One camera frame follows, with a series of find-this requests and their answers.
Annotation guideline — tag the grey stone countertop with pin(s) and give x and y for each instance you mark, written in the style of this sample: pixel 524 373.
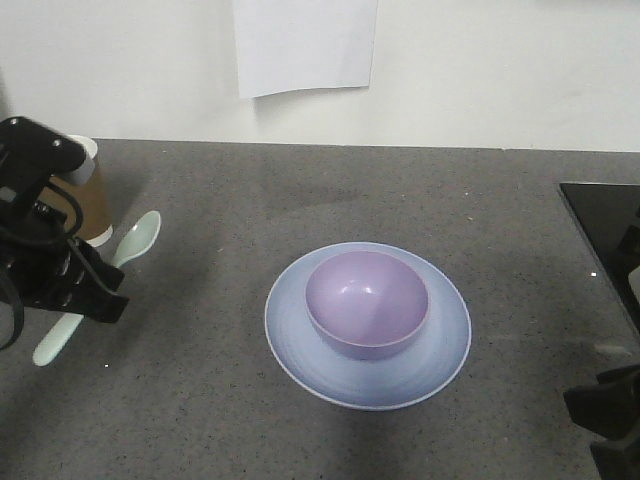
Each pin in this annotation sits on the grey stone countertop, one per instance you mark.
pixel 215 370

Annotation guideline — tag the white paper sheet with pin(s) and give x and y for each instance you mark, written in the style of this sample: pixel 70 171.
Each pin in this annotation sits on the white paper sheet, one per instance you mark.
pixel 284 46

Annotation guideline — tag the brown paper cup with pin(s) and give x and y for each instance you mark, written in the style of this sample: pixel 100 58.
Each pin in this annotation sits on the brown paper cup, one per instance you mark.
pixel 86 186

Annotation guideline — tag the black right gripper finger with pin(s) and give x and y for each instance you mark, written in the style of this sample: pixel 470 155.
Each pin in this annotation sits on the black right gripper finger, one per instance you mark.
pixel 609 408
pixel 617 459

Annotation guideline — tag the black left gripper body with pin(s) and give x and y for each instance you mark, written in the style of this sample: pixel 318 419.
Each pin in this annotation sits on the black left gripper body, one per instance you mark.
pixel 34 256

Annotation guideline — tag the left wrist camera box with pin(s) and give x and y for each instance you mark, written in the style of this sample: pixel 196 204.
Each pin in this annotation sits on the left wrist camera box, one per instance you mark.
pixel 32 153

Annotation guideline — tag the purple plastic bowl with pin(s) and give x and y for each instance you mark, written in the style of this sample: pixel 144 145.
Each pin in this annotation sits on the purple plastic bowl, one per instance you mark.
pixel 367 305

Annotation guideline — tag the light blue plastic plate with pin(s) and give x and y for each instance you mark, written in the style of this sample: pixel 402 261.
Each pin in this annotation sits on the light blue plastic plate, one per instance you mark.
pixel 425 368

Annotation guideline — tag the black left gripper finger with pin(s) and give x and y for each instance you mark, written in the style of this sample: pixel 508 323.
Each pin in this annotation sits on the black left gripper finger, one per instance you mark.
pixel 106 276
pixel 97 305

